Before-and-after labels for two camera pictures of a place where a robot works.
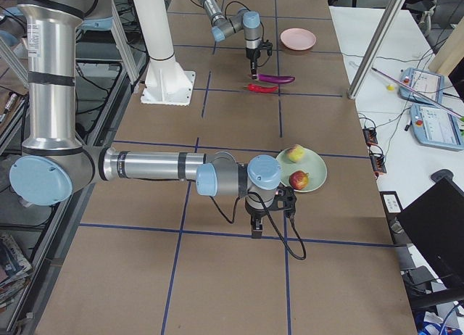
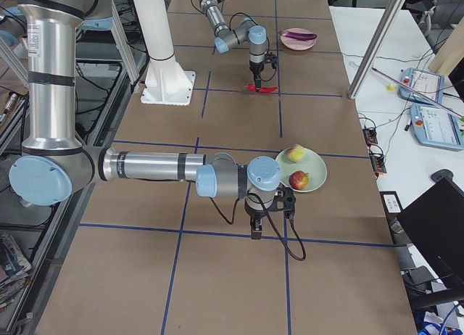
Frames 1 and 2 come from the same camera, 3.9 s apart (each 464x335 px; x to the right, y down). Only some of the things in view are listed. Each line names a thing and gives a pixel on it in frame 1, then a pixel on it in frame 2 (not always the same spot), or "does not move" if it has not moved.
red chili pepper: [261, 89] does not move
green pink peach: [296, 153] does not move
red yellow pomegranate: [299, 180] does not move
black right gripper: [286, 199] does not move
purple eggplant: [280, 80] → [297, 35]
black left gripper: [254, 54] → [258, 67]
